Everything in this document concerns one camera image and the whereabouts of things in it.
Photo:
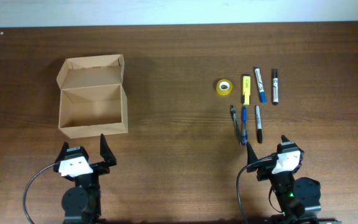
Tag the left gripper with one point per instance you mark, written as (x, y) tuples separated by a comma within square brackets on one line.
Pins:
[(103, 168)]

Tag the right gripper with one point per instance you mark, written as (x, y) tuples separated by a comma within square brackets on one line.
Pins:
[(266, 168)]

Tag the cardboard box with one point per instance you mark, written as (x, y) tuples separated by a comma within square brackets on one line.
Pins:
[(92, 96)]

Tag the blue whiteboard marker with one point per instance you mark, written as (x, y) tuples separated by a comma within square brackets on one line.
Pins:
[(258, 76)]

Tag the black whiteboard marker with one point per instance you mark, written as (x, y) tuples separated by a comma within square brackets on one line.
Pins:
[(275, 86)]

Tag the yellow highlighter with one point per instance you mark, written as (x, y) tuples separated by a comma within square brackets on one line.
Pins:
[(246, 89)]

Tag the yellow tape roll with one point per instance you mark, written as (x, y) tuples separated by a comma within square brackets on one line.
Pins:
[(224, 87)]

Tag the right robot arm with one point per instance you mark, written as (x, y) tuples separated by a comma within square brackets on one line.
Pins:
[(298, 198)]

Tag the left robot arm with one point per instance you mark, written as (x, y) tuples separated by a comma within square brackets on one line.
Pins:
[(82, 203)]

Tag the black permanent marker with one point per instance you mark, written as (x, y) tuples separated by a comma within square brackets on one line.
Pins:
[(259, 125)]

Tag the blue ballpoint pen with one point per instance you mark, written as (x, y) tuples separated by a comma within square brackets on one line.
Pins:
[(244, 126)]

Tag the black clear ballpoint pen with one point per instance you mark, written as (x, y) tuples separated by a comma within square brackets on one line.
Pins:
[(234, 118)]

